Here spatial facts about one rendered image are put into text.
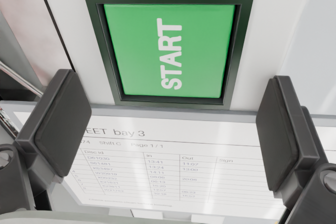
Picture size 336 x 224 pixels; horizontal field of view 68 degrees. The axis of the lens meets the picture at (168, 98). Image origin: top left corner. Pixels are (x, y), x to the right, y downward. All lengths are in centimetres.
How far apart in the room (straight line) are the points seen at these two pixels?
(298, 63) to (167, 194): 127
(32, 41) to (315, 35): 124
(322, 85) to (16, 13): 150
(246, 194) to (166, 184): 6
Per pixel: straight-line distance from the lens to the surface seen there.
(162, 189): 21
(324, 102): 170
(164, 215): 29
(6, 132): 33
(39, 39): 23
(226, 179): 19
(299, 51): 138
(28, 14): 22
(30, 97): 38
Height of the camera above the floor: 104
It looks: 43 degrees down
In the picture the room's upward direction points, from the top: 173 degrees counter-clockwise
